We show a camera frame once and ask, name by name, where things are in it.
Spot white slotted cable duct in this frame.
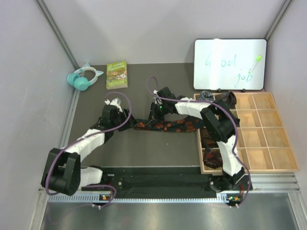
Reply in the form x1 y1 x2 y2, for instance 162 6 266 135
48 192 240 204

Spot wooden compartment tray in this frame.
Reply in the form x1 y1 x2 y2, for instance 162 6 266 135
193 92 300 175

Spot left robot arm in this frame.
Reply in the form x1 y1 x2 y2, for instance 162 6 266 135
41 98 136 196

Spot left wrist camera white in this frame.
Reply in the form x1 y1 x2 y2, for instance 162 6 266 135
105 98 123 113

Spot white dry-erase board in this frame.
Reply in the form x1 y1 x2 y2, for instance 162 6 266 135
193 39 267 91

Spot dark orange floral tie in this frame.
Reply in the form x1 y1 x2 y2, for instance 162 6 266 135
134 116 205 133

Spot dark brown rolled tie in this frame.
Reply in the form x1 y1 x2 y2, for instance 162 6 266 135
200 128 218 149

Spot green marker pen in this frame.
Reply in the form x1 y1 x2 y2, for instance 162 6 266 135
249 55 262 73

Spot grey rolled tie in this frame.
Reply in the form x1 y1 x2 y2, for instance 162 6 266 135
197 91 215 102

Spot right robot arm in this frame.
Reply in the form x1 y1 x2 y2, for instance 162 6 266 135
142 87 244 190

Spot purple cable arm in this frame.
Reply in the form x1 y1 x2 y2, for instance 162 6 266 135
45 92 132 209
146 76 252 208

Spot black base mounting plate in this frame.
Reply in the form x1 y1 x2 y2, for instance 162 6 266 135
80 166 255 195

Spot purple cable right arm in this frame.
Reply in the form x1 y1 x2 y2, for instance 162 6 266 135
146 76 252 208

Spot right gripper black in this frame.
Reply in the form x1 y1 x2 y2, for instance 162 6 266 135
146 103 169 127

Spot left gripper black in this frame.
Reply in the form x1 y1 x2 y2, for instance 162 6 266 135
111 107 138 132

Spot brown red rolled tie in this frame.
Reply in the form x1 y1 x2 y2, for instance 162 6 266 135
215 92 237 109

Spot teal cat-ear headphones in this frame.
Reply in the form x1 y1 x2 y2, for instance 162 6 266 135
67 63 104 91

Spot green paperback book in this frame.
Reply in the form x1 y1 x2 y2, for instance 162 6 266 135
106 61 128 90

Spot red patterned rolled tie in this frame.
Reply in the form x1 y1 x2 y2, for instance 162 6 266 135
203 148 223 169

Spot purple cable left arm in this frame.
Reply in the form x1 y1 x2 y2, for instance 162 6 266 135
45 92 132 209

